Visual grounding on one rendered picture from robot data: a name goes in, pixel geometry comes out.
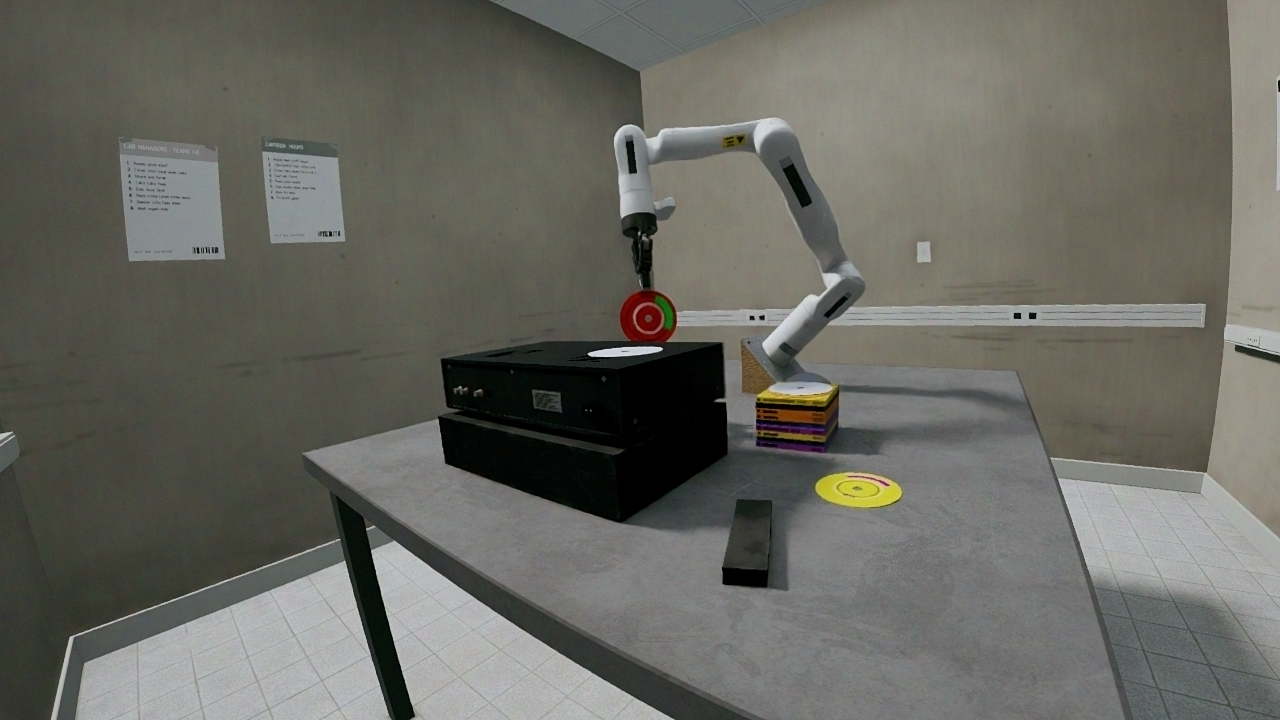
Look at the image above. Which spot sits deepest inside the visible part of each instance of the black rectangular box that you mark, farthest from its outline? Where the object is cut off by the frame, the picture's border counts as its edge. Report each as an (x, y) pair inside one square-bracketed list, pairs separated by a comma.
[(610, 479)]

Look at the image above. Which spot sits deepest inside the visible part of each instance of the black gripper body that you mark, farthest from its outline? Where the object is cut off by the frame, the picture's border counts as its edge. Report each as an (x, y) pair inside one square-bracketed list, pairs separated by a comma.
[(636, 224)]

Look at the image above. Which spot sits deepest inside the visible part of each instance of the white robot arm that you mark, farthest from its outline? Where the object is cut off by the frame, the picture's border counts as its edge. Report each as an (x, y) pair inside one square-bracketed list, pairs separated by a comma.
[(778, 148)]

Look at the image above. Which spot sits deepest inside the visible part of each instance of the white disc with centre hole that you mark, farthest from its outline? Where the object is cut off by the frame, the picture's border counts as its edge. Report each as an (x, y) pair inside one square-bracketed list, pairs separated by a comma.
[(809, 388), (621, 352)]

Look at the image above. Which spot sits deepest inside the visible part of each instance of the red cd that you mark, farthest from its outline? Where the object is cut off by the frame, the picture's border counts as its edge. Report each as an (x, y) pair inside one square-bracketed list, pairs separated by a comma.
[(641, 304)]

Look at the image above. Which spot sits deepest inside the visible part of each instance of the black rectangular block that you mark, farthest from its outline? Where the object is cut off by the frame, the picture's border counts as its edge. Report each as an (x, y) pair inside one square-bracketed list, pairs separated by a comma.
[(747, 553)]

